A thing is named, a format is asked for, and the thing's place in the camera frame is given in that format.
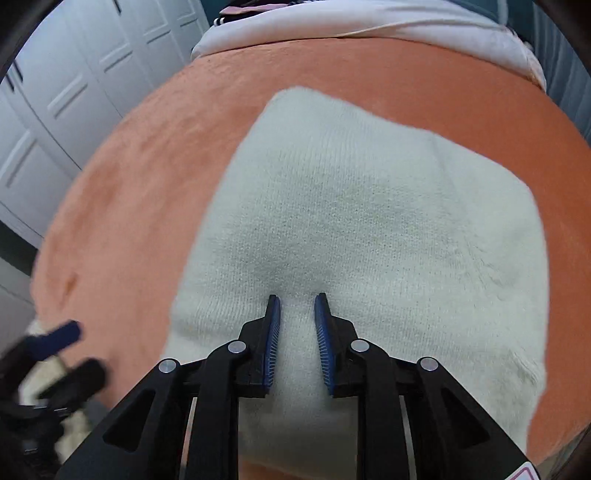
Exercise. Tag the white duvet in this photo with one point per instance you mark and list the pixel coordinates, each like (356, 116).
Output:
(392, 23)

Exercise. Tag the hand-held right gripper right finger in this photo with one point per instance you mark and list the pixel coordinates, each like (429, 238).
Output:
(323, 346)

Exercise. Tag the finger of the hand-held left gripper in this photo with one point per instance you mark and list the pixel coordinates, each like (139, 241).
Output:
(60, 337)
(78, 374)

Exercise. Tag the fluffy cream rug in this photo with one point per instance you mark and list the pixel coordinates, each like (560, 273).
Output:
(69, 429)

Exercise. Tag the white panelled wardrobe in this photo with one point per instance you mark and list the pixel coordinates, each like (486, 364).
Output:
(69, 92)

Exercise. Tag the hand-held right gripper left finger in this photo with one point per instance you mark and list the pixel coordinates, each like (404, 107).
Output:
(273, 341)

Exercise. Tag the cream knit cardigan red buttons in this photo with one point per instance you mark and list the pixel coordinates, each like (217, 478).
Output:
(369, 230)

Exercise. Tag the orange plush blanket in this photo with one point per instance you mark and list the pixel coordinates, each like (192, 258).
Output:
(138, 184)

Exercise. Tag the blue-grey curtain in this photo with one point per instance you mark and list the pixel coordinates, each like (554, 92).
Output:
(568, 78)

